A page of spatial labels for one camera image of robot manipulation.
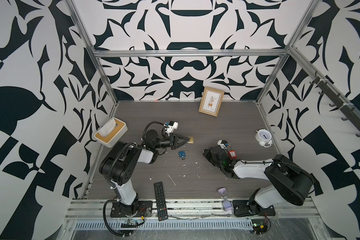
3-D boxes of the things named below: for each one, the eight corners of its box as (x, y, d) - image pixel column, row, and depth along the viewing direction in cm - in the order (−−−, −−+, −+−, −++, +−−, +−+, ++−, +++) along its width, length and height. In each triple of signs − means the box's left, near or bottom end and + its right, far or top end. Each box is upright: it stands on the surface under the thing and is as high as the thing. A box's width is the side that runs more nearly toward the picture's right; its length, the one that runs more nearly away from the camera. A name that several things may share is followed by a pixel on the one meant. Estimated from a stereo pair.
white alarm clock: (258, 147, 98) (261, 144, 95) (253, 132, 105) (255, 129, 102) (273, 147, 98) (275, 144, 95) (266, 132, 105) (269, 129, 102)
